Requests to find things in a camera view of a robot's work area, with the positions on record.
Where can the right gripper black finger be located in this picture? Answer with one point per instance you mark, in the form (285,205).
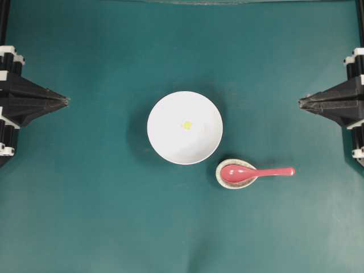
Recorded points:
(345,91)
(344,114)

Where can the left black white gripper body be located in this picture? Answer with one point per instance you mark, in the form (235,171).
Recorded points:
(11,65)

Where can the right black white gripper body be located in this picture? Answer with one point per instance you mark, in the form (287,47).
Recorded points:
(354,70)

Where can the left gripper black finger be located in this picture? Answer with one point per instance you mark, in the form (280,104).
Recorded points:
(24,111)
(20,86)

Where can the pink ceramic spoon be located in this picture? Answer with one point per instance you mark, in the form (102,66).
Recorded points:
(235,173)

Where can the speckled spoon rest dish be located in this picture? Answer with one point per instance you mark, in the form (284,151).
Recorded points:
(234,186)

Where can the white round bowl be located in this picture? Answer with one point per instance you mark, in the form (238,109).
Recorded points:
(168,137)

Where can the yellow hexagonal prism block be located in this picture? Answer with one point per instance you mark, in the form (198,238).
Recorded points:
(187,125)

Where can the left black frame rail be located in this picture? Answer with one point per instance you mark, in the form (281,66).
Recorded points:
(4,16)

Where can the black frame rail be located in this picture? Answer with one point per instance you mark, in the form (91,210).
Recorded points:
(4,16)
(360,16)

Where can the right black frame rail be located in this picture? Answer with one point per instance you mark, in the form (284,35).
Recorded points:
(360,16)

